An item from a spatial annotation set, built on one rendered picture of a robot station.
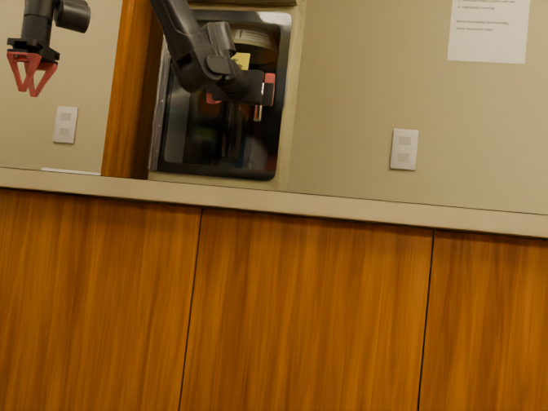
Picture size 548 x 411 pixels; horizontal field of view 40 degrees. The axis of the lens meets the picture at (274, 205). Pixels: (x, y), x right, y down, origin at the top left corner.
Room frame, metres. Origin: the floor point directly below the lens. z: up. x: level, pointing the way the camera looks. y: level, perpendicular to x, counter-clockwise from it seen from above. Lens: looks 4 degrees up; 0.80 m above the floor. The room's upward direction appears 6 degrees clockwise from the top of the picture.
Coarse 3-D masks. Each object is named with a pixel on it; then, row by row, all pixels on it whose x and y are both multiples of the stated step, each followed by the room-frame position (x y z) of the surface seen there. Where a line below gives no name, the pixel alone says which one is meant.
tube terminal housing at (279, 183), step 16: (304, 0) 1.79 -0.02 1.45; (304, 16) 1.81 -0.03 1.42; (288, 64) 1.72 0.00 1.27; (288, 80) 1.72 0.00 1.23; (288, 96) 1.72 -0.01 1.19; (288, 112) 1.74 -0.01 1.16; (288, 128) 1.76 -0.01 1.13; (288, 144) 1.78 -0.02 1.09; (288, 160) 1.80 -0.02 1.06; (160, 176) 1.78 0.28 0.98; (176, 176) 1.77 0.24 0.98; (192, 176) 1.76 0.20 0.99; (208, 176) 1.75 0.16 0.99
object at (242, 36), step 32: (256, 32) 1.72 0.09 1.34; (288, 32) 1.71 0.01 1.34; (256, 64) 1.72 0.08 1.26; (192, 96) 1.75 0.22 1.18; (192, 128) 1.75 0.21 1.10; (224, 128) 1.74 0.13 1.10; (256, 128) 1.72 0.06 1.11; (160, 160) 1.77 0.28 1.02; (192, 160) 1.75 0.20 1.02; (224, 160) 1.73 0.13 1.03; (256, 160) 1.72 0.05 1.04
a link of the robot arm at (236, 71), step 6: (222, 54) 1.39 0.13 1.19; (228, 54) 1.39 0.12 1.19; (228, 60) 1.39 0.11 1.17; (234, 66) 1.39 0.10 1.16; (234, 72) 1.39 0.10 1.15; (240, 72) 1.40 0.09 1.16; (228, 78) 1.39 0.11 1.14; (234, 78) 1.39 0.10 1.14; (240, 78) 1.41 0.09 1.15; (216, 84) 1.40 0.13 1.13; (222, 84) 1.39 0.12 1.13; (228, 84) 1.39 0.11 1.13; (234, 84) 1.40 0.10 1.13; (240, 84) 1.42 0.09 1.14; (222, 90) 1.44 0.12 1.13; (228, 90) 1.42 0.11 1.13; (234, 90) 1.43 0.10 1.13
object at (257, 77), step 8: (248, 72) 1.49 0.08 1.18; (256, 72) 1.49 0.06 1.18; (248, 80) 1.47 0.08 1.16; (256, 80) 1.49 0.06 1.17; (216, 88) 1.50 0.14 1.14; (240, 88) 1.44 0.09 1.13; (248, 88) 1.48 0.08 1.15; (256, 88) 1.49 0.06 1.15; (216, 96) 1.50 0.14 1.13; (224, 96) 1.50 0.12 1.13; (232, 96) 1.47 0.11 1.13; (240, 96) 1.48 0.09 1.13; (248, 96) 1.49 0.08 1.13; (256, 96) 1.49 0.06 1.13
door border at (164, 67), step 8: (168, 56) 1.77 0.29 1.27; (160, 64) 1.77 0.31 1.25; (168, 64) 1.77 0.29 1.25; (160, 72) 1.77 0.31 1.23; (168, 72) 1.77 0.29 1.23; (160, 88) 1.77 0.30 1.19; (160, 96) 1.77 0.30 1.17; (160, 104) 1.77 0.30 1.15; (160, 112) 1.77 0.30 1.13; (160, 120) 1.77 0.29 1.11; (152, 128) 1.77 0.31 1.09; (160, 128) 1.77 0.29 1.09; (152, 136) 1.77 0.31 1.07; (160, 136) 1.77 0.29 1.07; (152, 144) 1.77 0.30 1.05; (152, 152) 1.77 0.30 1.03; (152, 160) 1.77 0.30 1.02; (152, 168) 1.77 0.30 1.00
